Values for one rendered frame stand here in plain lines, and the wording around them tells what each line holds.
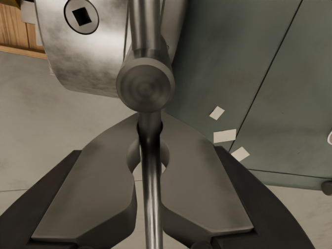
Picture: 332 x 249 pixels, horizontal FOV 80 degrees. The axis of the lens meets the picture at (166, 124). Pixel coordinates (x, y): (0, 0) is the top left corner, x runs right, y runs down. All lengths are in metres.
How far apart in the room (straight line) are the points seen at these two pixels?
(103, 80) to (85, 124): 1.55
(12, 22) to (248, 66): 0.59
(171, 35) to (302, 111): 0.20
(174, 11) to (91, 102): 1.47
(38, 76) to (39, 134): 0.53
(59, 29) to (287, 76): 0.26
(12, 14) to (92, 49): 0.44
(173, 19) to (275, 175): 0.28
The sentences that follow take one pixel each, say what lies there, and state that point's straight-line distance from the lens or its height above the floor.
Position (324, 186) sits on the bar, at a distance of 0.44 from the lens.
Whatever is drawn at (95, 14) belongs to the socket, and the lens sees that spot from 0.24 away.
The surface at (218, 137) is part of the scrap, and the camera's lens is 0.28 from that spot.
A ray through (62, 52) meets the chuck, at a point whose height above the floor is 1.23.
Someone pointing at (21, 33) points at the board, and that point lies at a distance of 0.68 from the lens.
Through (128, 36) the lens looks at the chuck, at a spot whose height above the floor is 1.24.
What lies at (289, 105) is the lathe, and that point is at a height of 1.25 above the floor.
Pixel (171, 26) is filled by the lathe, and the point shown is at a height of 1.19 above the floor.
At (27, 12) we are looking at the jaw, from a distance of 0.41.
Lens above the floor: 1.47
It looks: 57 degrees down
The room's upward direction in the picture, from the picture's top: 173 degrees clockwise
